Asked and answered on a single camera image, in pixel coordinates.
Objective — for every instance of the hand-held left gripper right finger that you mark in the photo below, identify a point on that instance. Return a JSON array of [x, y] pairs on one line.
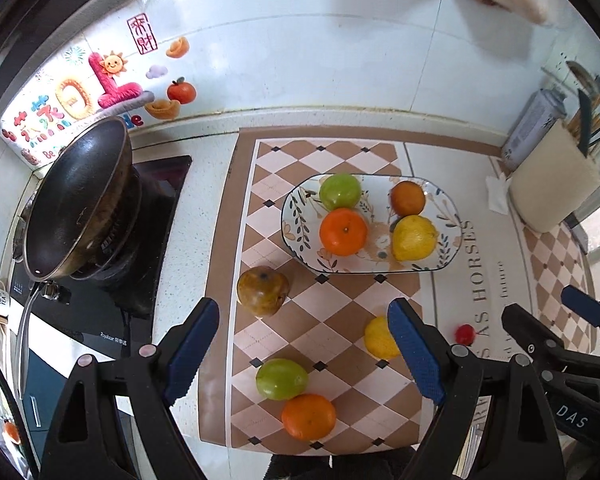
[[414, 355]]

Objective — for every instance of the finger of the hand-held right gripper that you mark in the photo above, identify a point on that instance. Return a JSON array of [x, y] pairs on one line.
[[582, 304], [532, 336]]

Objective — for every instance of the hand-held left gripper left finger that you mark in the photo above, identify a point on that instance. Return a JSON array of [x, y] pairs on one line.
[[194, 352]]

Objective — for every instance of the small yellow lemon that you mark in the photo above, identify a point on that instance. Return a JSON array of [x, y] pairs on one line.
[[377, 340]]

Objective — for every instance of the floral ceramic plate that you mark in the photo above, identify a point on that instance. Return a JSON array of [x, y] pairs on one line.
[[375, 246]]

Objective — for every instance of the small red cherry tomato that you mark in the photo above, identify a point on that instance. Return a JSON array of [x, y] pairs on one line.
[[464, 334]]

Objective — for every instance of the black stove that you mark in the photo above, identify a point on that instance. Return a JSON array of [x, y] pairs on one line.
[[130, 320]]

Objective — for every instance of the checkered mat with lettering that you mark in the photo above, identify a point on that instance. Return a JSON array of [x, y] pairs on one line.
[[485, 260]]

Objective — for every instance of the green apple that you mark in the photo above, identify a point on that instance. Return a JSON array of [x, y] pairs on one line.
[[281, 379], [340, 191]]

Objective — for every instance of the brown mottled passion fruit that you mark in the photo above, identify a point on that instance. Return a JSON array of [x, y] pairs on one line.
[[262, 290]]

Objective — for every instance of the brown checkered mat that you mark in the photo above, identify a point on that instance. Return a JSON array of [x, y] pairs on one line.
[[330, 310]]

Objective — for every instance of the large yellow lemon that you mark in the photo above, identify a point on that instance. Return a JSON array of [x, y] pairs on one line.
[[414, 238]]

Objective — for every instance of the orange tangerine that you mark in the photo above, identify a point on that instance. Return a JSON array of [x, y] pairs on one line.
[[343, 231], [308, 416]]

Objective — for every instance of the beige utensil holder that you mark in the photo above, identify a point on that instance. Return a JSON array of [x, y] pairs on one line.
[[555, 180]]

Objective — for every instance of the white tissue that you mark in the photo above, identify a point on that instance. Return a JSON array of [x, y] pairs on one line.
[[497, 192]]

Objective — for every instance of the brownish orange round fruit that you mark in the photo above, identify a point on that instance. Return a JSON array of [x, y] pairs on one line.
[[408, 198]]

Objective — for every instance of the black knife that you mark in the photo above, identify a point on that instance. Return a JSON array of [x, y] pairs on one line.
[[585, 120]]

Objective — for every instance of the grey spray can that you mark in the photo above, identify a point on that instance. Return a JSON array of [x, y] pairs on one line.
[[535, 125]]

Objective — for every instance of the black wok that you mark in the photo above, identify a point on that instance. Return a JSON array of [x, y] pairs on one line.
[[80, 195]]

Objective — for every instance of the black range hood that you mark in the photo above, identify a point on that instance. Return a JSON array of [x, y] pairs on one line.
[[30, 10]]

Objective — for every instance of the colourful wall sticker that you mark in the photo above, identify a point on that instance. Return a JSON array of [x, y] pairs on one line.
[[80, 95]]

